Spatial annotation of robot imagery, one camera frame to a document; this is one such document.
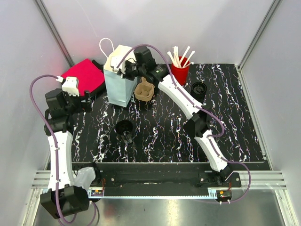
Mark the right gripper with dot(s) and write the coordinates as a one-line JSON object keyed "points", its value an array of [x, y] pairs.
{"points": [[127, 77]]}

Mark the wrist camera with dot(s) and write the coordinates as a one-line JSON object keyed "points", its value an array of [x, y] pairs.
{"points": [[116, 63], [69, 85]]}

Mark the brown pulp cup carrier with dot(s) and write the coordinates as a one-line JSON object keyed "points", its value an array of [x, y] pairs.
{"points": [[144, 91]]}

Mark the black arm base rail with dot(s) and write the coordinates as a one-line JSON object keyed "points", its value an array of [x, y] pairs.
{"points": [[167, 180]]}

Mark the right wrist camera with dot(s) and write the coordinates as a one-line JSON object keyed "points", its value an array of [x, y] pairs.
{"points": [[116, 63]]}

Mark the red straw cup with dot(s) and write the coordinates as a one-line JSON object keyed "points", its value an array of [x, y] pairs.
{"points": [[181, 74]]}

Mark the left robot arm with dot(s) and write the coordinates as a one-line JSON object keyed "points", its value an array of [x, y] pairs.
{"points": [[67, 194]]}

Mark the red and black cloth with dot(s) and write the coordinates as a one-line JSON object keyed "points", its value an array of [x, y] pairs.
{"points": [[90, 75]]}

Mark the light blue paper bag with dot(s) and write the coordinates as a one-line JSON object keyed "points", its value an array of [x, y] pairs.
{"points": [[119, 89]]}

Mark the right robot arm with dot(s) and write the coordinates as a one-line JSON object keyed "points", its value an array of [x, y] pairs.
{"points": [[139, 62]]}

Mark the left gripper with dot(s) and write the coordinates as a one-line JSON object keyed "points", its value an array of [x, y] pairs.
{"points": [[84, 106]]}

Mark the black coffee cup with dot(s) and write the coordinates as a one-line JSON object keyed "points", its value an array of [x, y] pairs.
{"points": [[124, 130]]}

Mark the stack of black lids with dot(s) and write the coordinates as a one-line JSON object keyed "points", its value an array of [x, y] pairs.
{"points": [[198, 91]]}

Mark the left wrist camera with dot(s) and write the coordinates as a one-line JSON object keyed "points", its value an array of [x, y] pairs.
{"points": [[69, 85]]}

